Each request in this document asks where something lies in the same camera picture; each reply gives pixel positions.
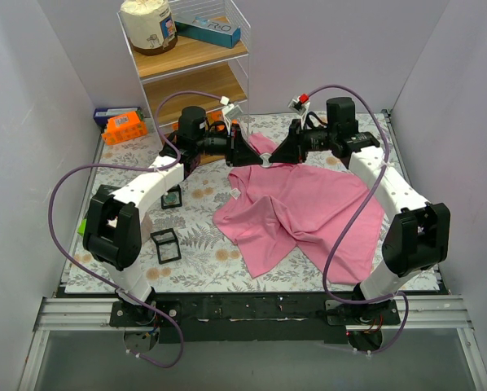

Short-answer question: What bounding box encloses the pink t-shirt garment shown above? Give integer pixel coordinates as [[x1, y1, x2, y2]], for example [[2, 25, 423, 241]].
[[212, 132, 386, 286]]

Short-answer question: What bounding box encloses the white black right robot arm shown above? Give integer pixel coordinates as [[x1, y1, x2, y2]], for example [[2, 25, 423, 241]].
[[262, 94, 450, 324]]

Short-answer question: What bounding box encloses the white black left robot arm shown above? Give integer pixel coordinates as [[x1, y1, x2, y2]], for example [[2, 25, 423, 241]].
[[83, 103, 263, 326]]

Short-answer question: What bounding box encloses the orange packet on shelf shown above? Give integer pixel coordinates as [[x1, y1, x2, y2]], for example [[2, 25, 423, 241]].
[[207, 110, 226, 123]]

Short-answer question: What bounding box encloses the black display case far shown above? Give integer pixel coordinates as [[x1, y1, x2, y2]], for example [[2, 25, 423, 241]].
[[160, 185, 182, 210]]

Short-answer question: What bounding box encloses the black display case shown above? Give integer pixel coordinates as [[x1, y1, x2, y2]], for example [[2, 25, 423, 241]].
[[150, 228, 182, 265], [160, 185, 182, 210]]

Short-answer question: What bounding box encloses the orange box beside shelf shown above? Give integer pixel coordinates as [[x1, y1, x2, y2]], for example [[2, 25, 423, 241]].
[[102, 111, 147, 146]]

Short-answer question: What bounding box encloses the dark blue flat box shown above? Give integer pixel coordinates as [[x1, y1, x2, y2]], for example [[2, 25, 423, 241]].
[[93, 107, 143, 126]]

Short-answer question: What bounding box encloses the pink toilet paper roll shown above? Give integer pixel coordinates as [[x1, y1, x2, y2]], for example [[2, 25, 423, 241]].
[[141, 213, 153, 244]]

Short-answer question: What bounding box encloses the black display case near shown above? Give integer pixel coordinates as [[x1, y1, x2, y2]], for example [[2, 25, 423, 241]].
[[150, 228, 182, 265]]

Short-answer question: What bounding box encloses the teal rectangular box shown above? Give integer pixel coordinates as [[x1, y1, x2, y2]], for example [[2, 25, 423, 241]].
[[174, 15, 241, 49]]

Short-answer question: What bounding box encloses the floral patterned table mat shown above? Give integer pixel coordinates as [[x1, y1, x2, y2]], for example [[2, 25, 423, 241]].
[[64, 112, 442, 294]]

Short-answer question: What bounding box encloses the wrapped toilet paper roll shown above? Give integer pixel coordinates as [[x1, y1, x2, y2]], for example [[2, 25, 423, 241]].
[[119, 0, 178, 56]]

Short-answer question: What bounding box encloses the green small box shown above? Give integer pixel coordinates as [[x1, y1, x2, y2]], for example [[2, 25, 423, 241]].
[[77, 218, 86, 236]]

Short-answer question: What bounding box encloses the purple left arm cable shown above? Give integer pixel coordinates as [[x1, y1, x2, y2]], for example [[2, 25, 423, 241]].
[[47, 90, 230, 368]]

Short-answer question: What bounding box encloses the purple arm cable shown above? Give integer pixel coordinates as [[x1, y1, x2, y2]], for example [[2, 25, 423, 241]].
[[47, 90, 230, 368], [304, 84, 410, 354]]

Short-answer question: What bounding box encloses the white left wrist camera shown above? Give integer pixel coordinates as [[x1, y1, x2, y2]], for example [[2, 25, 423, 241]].
[[222, 103, 244, 128]]

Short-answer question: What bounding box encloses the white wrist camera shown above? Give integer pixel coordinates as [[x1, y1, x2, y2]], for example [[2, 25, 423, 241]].
[[222, 103, 244, 128], [288, 94, 310, 123]]

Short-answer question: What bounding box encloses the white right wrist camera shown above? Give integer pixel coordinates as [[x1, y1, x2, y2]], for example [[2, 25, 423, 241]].
[[288, 94, 310, 123]]

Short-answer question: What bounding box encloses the white wire wooden shelf rack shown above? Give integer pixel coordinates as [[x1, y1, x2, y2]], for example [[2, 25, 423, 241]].
[[116, 0, 252, 164]]

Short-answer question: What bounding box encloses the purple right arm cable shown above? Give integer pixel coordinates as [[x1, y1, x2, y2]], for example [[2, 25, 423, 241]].
[[304, 84, 410, 354]]

